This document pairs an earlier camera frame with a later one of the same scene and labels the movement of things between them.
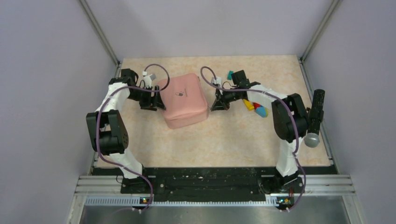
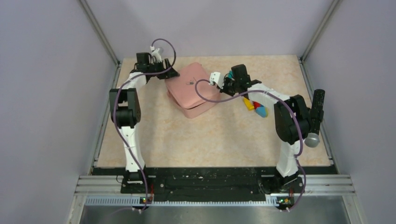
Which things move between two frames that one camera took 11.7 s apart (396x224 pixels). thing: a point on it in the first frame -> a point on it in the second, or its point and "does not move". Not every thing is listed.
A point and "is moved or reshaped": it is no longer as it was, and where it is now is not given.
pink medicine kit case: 184,100 is moved or reshaped
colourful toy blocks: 260,110 does not move
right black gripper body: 225,97 -> 229,87
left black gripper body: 146,100 -> 158,66
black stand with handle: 316,114 does not move
